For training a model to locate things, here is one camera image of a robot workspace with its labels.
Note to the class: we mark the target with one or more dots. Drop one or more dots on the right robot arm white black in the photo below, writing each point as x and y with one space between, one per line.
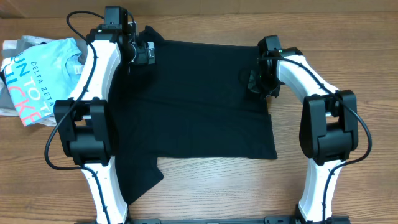
328 128

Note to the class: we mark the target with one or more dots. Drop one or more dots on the light blue printed t-shirt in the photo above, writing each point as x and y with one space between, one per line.
40 75

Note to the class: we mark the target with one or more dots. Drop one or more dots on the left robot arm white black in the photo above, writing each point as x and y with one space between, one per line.
84 122

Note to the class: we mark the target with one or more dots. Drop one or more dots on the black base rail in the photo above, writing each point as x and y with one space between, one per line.
284 219

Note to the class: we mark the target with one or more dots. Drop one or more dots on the black t-shirt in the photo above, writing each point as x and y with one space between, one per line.
192 102

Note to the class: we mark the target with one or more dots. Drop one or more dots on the grey folded t-shirt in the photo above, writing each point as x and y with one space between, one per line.
81 44

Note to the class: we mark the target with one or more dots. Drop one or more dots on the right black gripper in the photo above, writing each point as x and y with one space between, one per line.
255 82

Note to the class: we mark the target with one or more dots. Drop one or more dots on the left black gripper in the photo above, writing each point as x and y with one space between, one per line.
142 58

